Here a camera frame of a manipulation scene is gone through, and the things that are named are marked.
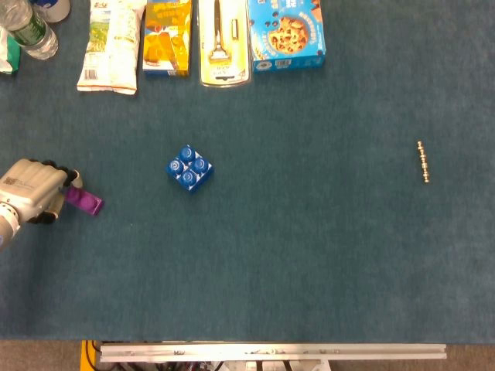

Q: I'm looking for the blue cookie box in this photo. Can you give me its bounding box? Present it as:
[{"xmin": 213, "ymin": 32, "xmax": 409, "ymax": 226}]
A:
[{"xmin": 246, "ymin": 0, "xmax": 327, "ymax": 74}]

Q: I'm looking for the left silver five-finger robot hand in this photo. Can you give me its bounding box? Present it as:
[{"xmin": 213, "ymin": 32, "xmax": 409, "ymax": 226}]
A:
[{"xmin": 0, "ymin": 158, "xmax": 84, "ymax": 225}]

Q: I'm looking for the green white tissue pack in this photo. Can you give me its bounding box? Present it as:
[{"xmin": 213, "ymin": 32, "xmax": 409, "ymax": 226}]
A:
[{"xmin": 0, "ymin": 26, "xmax": 22, "ymax": 76}]

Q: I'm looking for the purple two-stud building block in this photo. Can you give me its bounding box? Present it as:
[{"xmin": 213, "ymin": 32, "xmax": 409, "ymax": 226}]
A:
[{"xmin": 63, "ymin": 185, "xmax": 105, "ymax": 216}]

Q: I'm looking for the small metal bead chain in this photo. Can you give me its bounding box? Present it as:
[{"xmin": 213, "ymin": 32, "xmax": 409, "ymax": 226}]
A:
[{"xmin": 416, "ymin": 140, "xmax": 432, "ymax": 185}]

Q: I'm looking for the aluminium frame rail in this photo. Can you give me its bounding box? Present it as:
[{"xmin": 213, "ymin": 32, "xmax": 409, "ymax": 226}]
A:
[{"xmin": 99, "ymin": 342, "xmax": 448, "ymax": 363}]

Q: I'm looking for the yellow orange snack box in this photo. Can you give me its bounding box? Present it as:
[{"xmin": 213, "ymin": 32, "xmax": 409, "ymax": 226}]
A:
[{"xmin": 142, "ymin": 0, "xmax": 193, "ymax": 77}]

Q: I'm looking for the razor in yellow blister pack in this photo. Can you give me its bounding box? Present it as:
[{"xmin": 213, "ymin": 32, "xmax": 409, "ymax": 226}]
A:
[{"xmin": 197, "ymin": 0, "xmax": 253, "ymax": 88}]

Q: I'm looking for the blue four-stud building block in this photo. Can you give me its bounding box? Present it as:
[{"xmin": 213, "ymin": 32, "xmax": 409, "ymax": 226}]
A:
[{"xmin": 166, "ymin": 145, "xmax": 214, "ymax": 194}]

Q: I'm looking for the white snack bag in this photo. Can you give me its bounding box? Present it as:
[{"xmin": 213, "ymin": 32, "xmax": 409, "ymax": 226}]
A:
[{"xmin": 76, "ymin": 0, "xmax": 148, "ymax": 96}]

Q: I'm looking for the clear green-label water bottle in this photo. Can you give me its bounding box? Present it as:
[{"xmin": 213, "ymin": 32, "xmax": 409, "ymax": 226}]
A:
[{"xmin": 0, "ymin": 0, "xmax": 60, "ymax": 60}]

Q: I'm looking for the blue silver drink can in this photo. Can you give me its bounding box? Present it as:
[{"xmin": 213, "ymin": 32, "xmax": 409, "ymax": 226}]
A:
[{"xmin": 30, "ymin": 0, "xmax": 72, "ymax": 23}]

